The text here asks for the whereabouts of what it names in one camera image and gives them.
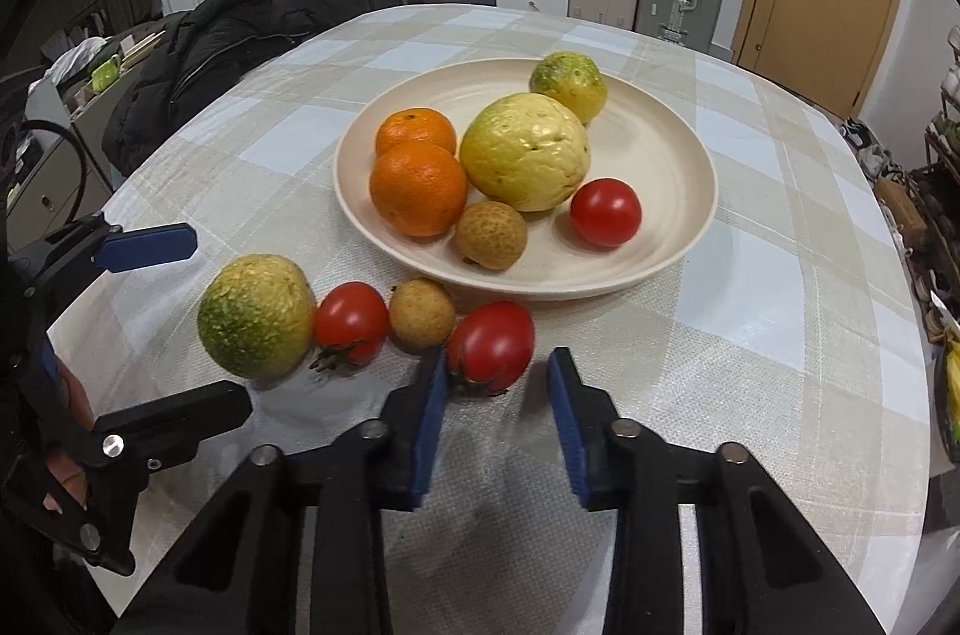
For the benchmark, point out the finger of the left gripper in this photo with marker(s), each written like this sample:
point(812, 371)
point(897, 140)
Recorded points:
point(168, 431)
point(133, 250)

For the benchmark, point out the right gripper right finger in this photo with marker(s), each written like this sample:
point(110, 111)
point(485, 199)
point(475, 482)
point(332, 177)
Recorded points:
point(763, 567)

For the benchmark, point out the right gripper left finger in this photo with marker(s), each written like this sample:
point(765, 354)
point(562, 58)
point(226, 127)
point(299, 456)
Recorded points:
point(301, 534)

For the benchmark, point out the green-yellow wrinkled fruit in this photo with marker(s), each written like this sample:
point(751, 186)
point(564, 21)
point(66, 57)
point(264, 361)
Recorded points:
point(256, 317)

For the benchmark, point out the red tomato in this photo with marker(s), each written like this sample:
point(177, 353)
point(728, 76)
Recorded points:
point(606, 213)
point(350, 326)
point(491, 348)

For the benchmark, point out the orange mandarin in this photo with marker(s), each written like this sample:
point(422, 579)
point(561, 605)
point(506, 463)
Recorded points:
point(415, 124)
point(419, 189)

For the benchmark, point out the brown longan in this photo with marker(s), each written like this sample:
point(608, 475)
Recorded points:
point(491, 234)
point(422, 315)

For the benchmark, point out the large yellow citrus fruit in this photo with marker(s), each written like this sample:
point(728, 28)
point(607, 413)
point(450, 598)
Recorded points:
point(526, 150)

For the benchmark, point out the small green-yellow fruit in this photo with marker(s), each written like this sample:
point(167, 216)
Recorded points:
point(574, 80)

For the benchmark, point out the person's left hand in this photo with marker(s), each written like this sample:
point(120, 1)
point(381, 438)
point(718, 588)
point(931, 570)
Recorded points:
point(62, 462)

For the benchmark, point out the black jacket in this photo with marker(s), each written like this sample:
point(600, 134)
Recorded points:
point(203, 54)

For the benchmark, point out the banana bunch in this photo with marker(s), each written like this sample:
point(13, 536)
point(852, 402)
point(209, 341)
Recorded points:
point(946, 396)

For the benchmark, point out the wooden shoe rack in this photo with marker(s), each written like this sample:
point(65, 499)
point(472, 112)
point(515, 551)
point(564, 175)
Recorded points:
point(935, 185)

